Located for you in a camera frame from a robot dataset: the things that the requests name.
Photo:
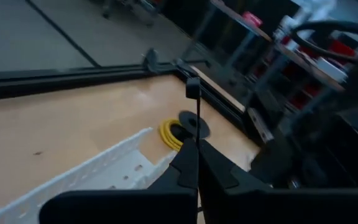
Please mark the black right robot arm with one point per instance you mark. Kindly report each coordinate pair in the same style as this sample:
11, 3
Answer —
337, 140

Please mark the black frame bracket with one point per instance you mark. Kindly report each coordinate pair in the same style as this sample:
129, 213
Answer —
151, 60

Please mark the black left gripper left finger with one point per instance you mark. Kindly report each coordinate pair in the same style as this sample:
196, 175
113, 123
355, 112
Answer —
166, 205

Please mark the black zip tie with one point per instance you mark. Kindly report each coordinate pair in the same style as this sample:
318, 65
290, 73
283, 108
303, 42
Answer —
193, 88

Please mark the black aluminium table frame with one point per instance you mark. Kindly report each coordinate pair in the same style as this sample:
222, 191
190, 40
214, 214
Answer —
73, 76

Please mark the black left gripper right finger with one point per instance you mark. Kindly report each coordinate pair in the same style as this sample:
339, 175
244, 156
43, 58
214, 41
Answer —
259, 205

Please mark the wooden workbench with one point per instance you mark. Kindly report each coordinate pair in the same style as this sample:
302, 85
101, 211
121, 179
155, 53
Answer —
306, 67

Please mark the red storage bin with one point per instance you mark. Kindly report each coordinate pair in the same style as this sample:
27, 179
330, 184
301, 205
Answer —
342, 48

